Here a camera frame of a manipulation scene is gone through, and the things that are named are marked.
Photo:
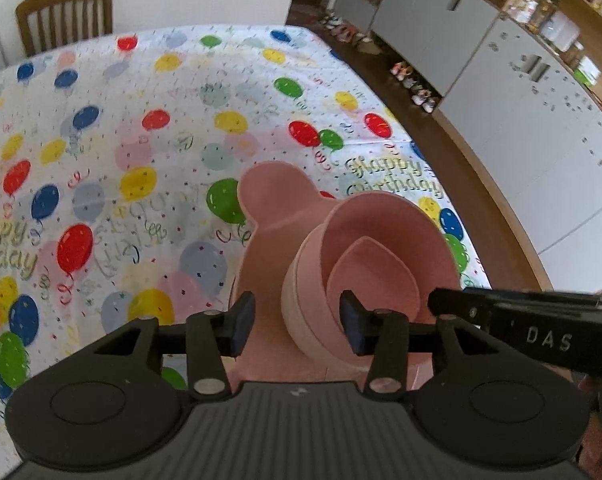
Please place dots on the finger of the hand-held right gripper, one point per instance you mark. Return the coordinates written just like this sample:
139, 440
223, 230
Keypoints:
456, 305

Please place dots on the small pink heart dish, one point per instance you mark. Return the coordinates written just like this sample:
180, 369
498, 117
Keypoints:
376, 280

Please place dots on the grey wooden wall cabinet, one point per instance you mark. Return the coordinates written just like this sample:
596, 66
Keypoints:
531, 125

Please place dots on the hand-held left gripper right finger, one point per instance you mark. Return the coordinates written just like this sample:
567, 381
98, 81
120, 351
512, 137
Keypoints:
351, 327

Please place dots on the large pink bowl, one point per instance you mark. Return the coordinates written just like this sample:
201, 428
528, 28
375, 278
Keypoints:
381, 220

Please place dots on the pink bear-shaped plate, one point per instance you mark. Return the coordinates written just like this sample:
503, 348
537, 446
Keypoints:
266, 240

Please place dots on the group of glass jars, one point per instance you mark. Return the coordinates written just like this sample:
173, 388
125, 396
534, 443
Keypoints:
551, 25

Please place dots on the person's right hand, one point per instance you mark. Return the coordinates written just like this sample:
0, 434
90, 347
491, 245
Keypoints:
593, 387

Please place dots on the cream bowl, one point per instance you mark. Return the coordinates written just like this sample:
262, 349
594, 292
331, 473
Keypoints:
293, 305

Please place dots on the balloon print tablecloth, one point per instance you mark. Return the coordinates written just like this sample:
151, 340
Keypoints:
131, 160

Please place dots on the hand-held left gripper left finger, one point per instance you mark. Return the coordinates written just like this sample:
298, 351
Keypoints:
243, 322

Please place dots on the row of shoes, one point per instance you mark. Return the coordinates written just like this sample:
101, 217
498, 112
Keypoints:
411, 80

